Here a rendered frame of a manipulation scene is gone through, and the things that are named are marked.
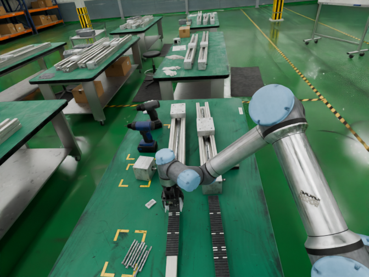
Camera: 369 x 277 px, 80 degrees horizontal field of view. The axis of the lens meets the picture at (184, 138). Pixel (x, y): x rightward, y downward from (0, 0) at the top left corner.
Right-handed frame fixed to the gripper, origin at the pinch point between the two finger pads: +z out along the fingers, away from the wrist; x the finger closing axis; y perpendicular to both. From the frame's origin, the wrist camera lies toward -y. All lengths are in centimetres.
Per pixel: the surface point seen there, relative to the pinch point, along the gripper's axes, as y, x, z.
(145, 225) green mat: 7.1, -13.8, 3.2
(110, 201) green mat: -7.7, -35.0, 3.3
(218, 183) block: -9.5, 22.2, -4.6
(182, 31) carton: -399, -4, -9
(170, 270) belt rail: 28.5, -0.2, 0.1
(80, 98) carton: -255, -168, 51
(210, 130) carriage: -50, 21, -9
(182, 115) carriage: -75, 3, -7
